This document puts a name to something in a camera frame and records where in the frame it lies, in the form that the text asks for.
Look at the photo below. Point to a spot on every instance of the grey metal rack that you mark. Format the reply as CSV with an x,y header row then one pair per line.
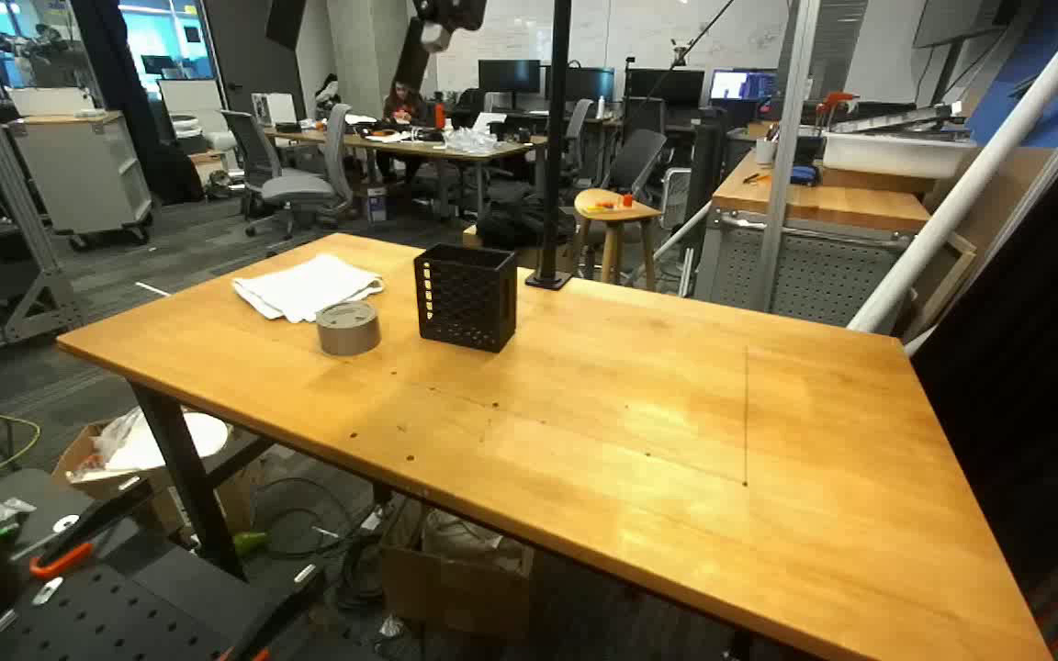
x,y
15,208

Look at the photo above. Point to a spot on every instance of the wood top workbench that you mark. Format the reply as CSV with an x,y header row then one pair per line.
x,y
826,204

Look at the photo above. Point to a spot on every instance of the black table leg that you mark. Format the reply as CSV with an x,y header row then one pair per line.
x,y
186,480

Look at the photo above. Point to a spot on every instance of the white cloth towel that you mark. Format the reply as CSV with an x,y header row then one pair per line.
x,y
312,288

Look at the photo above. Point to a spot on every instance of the dark computer monitor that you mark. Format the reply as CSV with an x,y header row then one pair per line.
x,y
510,73

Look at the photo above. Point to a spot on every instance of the grey office chair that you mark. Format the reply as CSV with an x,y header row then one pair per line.
x,y
292,185

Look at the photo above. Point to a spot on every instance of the white slanted pole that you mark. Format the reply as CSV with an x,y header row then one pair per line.
x,y
982,165

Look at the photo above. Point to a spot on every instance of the long office desk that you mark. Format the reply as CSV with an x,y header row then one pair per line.
x,y
430,148

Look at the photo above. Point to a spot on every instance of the dark office chair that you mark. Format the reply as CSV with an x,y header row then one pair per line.
x,y
633,160

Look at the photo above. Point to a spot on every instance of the black perforated box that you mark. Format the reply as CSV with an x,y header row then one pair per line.
x,y
470,297

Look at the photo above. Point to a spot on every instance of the open cardboard box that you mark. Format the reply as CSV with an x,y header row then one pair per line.
x,y
457,589

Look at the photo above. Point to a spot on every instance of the white wheeled cart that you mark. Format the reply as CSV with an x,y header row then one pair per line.
x,y
84,170

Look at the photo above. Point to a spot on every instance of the seated person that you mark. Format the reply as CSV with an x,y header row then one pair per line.
x,y
404,103

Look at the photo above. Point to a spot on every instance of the box with white bag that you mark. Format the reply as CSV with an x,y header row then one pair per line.
x,y
139,444

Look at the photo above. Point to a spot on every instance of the lit computer monitor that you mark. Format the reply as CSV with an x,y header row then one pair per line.
x,y
745,86

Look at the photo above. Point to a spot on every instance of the white plastic tub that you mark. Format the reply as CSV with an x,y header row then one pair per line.
x,y
899,152

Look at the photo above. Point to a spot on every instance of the grey duct tape roll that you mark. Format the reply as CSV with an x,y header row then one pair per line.
x,y
347,333

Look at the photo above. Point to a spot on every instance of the grey vertical metal post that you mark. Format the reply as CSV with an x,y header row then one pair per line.
x,y
788,148

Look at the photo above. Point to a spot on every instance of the round wooden stool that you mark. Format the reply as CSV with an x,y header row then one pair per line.
x,y
608,208

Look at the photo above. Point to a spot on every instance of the black perforated panel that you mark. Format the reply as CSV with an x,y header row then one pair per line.
x,y
126,612

